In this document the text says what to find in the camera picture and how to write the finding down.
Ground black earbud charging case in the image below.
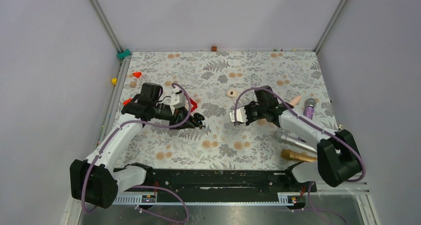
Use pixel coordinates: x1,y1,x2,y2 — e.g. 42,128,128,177
192,113,205,128

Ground beige earbud charging case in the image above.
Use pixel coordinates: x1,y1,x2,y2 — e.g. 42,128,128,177
226,89,238,98

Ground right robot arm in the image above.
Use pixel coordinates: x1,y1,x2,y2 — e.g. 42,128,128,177
231,86,366,191

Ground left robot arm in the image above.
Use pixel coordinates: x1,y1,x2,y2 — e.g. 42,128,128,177
70,82,205,208

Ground red plastic basket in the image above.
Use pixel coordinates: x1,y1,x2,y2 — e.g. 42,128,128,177
190,99,198,112

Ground silver microphone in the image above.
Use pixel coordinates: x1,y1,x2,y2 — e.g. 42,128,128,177
274,131,317,154

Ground pink toy microphone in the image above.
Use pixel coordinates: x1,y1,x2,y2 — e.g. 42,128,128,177
289,95,302,107

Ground purple glitter microphone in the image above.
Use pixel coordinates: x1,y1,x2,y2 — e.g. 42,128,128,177
303,98,317,120

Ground gold microphone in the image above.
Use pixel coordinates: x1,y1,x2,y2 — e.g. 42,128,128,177
281,150,317,162

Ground floral patterned mat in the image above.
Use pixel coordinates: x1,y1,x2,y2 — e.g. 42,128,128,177
117,51,338,170

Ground orange block lower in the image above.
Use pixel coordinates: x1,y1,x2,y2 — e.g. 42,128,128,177
123,98,132,106

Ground orange triangle block upper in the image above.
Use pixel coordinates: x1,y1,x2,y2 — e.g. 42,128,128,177
132,72,142,78

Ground teal block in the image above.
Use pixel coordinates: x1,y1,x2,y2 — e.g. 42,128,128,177
116,49,131,60

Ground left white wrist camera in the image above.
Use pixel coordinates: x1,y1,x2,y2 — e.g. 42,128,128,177
169,88,186,112

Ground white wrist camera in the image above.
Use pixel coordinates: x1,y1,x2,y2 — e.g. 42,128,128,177
169,88,186,112
229,107,247,126

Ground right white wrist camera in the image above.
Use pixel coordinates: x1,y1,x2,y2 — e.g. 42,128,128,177
229,107,247,126

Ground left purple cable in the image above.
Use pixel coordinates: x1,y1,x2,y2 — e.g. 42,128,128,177
80,82,193,224

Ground purple cable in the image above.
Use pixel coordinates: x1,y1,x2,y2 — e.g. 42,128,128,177
80,82,193,224
233,87,366,225

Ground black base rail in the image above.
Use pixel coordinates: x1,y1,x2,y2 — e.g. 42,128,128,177
127,168,317,205

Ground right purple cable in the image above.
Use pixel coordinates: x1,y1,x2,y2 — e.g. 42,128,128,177
233,87,366,225

